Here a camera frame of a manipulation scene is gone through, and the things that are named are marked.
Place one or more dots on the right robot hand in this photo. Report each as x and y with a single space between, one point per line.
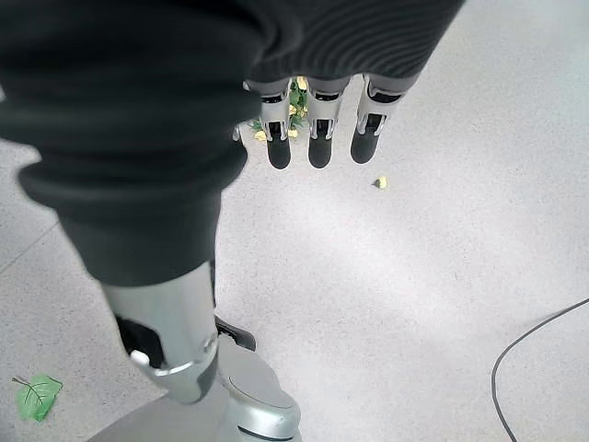
138 115

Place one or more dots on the green and yellow leaf vine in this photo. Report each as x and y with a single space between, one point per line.
298 99

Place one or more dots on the small yellow leaf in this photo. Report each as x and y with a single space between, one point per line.
380 182

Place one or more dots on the green artificial leaf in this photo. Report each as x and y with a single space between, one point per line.
37 396

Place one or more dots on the robot silver leg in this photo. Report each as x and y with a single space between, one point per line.
257 396

